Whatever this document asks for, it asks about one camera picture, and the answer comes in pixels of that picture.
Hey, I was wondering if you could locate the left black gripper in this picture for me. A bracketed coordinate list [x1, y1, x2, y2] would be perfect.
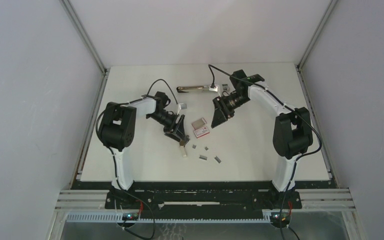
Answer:
[146, 110, 186, 142]

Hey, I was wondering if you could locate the staple box tray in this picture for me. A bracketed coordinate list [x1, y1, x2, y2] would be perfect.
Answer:
[191, 117, 207, 130]

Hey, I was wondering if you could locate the red white staple box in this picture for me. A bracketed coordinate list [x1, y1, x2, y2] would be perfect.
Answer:
[193, 126, 210, 139]

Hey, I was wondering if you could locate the right black camera cable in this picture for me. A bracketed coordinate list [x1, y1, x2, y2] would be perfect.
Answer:
[207, 63, 323, 213]

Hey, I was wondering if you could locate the left black camera cable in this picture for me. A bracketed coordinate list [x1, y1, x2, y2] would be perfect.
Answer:
[95, 78, 180, 193]

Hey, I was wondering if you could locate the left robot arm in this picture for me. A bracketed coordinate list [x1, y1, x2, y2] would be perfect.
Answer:
[95, 91, 190, 209]

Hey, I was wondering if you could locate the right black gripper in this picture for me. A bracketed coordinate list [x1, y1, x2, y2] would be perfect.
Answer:
[211, 92, 250, 129]

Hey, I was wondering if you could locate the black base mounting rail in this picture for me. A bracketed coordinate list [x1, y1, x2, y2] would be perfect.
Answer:
[57, 180, 337, 219]

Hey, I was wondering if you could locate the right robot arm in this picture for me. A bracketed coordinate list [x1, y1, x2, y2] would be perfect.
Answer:
[211, 69, 313, 208]

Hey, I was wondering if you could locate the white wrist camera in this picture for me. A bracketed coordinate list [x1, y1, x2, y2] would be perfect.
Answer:
[208, 85, 220, 94]
[177, 103, 188, 115]

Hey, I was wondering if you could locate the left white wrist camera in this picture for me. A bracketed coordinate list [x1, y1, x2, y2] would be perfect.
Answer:
[177, 103, 188, 115]

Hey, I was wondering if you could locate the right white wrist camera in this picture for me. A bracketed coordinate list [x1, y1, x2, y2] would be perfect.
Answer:
[208, 85, 220, 94]

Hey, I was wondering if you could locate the white slotted cable duct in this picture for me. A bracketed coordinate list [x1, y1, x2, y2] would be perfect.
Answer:
[65, 212, 271, 224]

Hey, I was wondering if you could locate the right controller board with wires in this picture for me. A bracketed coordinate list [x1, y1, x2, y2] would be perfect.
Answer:
[269, 201, 300, 240]

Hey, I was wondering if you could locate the black camera cable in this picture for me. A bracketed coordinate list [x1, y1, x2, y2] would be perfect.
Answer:
[207, 63, 323, 213]
[95, 78, 180, 193]

